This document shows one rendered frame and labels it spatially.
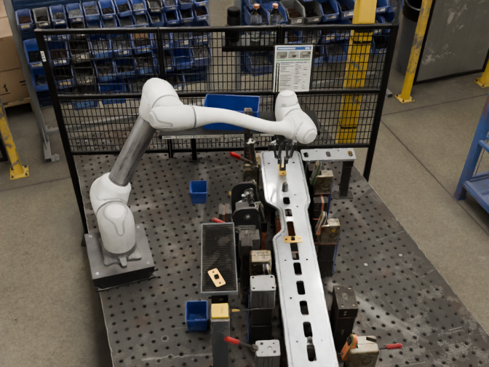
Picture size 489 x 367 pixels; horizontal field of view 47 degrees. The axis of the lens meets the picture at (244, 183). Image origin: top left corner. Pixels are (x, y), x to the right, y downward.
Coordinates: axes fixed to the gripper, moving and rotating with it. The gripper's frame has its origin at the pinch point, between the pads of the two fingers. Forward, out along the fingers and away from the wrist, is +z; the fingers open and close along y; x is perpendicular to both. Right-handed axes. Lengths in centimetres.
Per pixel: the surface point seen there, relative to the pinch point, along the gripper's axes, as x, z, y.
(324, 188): -8.0, 10.8, 21.3
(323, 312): -86, 6, 8
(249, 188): -31.6, -11.8, -18.6
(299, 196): -17.4, 6.8, 6.8
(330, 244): -43.3, 14.0, 18.3
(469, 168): 83, 76, 147
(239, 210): -45, -11, -24
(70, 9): 175, -8, -137
